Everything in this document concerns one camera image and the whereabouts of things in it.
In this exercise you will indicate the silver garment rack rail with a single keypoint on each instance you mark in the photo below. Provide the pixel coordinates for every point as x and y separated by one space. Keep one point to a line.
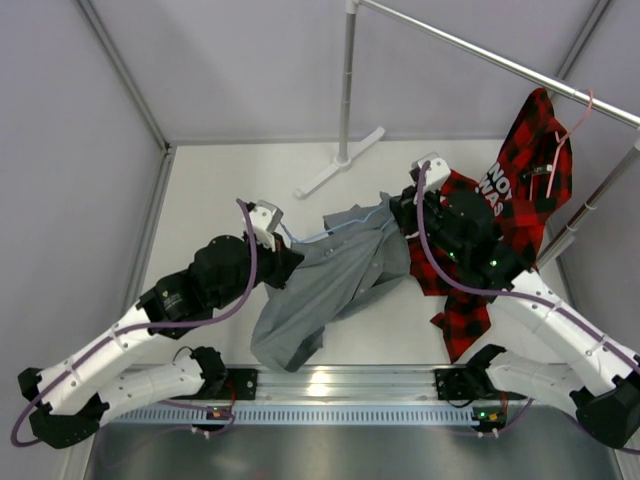
551 83

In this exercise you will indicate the aluminium mounting rail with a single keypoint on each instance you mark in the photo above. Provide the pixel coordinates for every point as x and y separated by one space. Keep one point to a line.
387 384

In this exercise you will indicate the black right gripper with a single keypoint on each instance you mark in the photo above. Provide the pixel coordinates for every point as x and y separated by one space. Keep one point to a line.
404 208

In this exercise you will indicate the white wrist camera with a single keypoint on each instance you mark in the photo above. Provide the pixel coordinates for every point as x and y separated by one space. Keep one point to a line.
265 218
433 169

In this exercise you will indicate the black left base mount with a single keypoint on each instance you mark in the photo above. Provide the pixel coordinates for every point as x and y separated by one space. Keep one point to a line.
241 384

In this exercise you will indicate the grey button-up shirt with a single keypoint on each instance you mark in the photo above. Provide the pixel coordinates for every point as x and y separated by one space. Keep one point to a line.
340 275

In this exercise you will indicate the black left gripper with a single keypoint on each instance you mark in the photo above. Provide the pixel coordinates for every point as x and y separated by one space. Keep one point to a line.
283 260

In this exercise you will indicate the red black plaid shirt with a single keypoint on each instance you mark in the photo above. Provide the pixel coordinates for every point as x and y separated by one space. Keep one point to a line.
514 188

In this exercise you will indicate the right rack upright pole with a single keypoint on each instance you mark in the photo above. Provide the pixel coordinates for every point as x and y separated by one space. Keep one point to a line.
567 234

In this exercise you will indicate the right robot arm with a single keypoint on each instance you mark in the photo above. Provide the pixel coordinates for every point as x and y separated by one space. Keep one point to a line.
455 253

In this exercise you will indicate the light blue wire hanger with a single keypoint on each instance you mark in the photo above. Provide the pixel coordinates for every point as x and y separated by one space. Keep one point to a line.
337 222

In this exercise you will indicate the white rack base foot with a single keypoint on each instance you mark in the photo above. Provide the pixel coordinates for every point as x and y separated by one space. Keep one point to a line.
354 151

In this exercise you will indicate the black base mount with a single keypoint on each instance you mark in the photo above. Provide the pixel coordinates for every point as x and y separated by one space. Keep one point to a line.
452 385
241 384

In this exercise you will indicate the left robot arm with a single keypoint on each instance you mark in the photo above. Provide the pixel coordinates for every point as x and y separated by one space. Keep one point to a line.
71 401

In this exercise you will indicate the slotted grey cable duct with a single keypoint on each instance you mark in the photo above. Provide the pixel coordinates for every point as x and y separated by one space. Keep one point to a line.
354 415

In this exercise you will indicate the grey rack upright pole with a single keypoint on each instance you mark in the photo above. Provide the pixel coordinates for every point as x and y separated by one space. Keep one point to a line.
350 25

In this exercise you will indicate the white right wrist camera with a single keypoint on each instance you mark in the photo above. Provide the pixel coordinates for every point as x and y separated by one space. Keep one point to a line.
433 169

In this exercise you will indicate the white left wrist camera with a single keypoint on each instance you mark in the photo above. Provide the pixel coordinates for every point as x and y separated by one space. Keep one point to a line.
265 218

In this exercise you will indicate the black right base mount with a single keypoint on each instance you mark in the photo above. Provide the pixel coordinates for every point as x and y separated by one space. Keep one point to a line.
452 385

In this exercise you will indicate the pink wire hanger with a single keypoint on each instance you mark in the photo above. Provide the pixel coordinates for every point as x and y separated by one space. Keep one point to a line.
562 141

